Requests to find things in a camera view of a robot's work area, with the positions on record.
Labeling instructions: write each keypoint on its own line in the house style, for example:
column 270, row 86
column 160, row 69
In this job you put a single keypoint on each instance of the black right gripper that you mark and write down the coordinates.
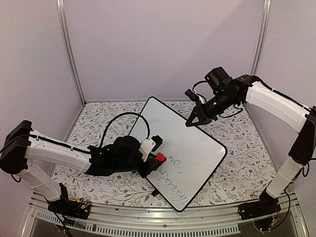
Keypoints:
column 202, row 115

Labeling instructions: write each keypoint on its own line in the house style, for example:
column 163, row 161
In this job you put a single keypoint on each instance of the aluminium frame post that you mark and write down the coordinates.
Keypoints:
column 69, row 51
column 262, row 35

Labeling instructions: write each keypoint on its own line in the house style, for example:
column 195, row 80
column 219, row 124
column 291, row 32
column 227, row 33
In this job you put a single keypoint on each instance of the red whiteboard eraser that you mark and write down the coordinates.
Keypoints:
column 160, row 158

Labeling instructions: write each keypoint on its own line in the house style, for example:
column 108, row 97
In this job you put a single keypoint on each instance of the right aluminium frame post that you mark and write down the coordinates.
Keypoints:
column 262, row 35

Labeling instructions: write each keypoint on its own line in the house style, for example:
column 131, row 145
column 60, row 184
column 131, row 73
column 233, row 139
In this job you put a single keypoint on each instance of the aluminium front rail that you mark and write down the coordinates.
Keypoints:
column 203, row 221

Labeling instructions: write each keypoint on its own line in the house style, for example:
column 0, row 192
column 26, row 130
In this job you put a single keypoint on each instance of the white whiteboard black frame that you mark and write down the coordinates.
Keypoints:
column 191, row 154

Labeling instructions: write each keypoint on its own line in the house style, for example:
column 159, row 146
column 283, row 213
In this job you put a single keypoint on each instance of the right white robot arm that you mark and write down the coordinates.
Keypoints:
column 252, row 90

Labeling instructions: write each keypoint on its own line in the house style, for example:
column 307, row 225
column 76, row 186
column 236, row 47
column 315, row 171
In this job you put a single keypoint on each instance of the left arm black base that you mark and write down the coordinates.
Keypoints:
column 66, row 207

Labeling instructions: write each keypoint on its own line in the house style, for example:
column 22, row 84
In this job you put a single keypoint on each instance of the left aluminium frame post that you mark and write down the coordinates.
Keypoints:
column 69, row 51

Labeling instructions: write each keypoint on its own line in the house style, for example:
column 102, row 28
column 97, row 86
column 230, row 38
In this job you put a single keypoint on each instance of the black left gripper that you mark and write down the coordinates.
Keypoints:
column 149, row 167

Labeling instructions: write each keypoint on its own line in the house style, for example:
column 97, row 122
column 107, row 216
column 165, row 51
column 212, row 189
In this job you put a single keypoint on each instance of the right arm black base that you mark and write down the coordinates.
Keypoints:
column 266, row 205

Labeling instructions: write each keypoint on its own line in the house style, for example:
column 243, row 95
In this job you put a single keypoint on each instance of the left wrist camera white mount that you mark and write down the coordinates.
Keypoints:
column 150, row 145

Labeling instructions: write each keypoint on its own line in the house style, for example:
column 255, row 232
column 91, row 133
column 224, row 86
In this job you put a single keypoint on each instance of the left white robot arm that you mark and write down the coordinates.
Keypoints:
column 23, row 145

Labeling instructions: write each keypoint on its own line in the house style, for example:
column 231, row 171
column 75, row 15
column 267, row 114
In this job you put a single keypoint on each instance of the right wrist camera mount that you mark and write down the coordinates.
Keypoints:
column 195, row 96

